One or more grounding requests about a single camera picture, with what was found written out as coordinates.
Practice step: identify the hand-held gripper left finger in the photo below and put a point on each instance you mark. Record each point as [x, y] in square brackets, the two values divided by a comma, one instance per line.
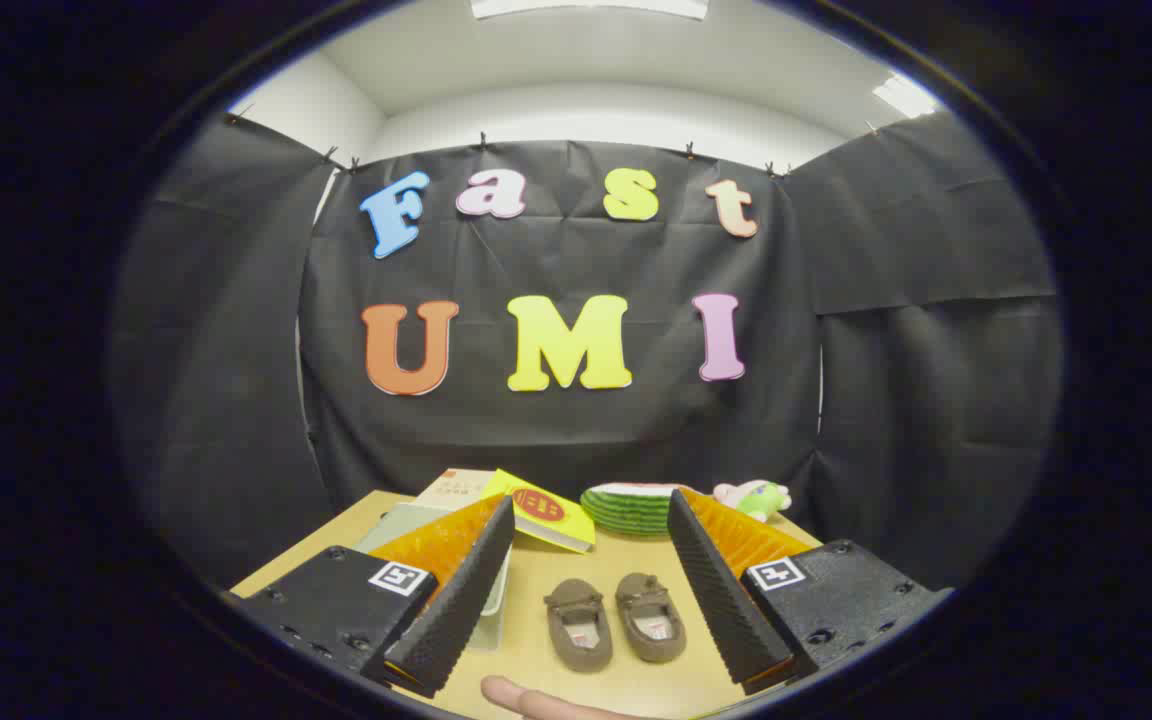
[456, 600]

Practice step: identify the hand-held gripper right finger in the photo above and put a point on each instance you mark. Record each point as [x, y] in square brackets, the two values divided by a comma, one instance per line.
[721, 600]

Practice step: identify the brown fuzzy shoe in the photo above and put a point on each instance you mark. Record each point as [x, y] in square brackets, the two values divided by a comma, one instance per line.
[576, 610]
[648, 600]

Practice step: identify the pale fabric storage box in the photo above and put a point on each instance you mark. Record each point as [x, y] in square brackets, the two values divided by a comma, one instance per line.
[396, 522]

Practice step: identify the pink and green plush toy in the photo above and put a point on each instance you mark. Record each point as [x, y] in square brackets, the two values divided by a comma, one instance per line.
[761, 497]

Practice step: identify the beige book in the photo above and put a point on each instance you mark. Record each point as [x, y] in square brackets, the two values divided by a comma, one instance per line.
[451, 485]

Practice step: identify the watermelon slice plush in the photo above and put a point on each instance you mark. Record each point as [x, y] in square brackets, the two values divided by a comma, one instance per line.
[626, 510]

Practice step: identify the yellow book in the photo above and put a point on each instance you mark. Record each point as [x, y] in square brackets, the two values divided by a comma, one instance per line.
[566, 525]

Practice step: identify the black backdrop cloth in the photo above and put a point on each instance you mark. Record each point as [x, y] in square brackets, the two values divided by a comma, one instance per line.
[556, 440]

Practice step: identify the small ceiling light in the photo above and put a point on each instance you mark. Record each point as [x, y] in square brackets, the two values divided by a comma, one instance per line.
[904, 97]

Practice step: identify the long ceiling light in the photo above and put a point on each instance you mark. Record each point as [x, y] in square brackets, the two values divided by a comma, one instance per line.
[586, 8]

